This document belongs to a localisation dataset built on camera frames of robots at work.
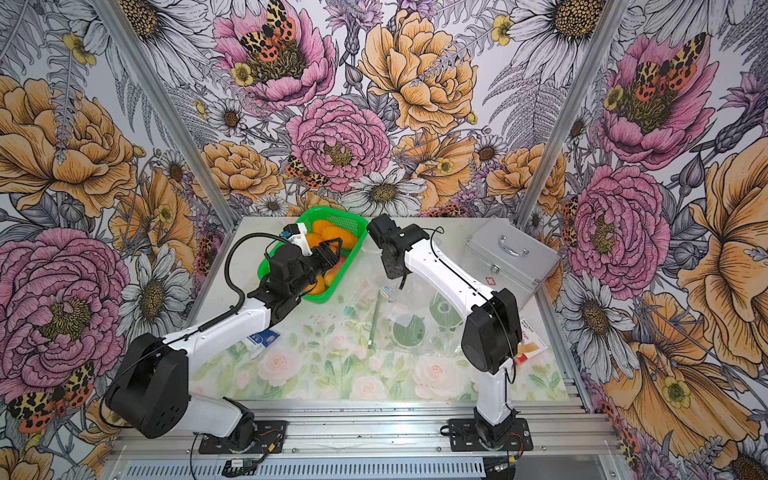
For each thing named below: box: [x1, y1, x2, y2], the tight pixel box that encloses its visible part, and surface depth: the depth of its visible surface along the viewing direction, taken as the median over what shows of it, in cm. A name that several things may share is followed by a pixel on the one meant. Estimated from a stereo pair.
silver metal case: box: [464, 218, 562, 307], surface depth 96 cm
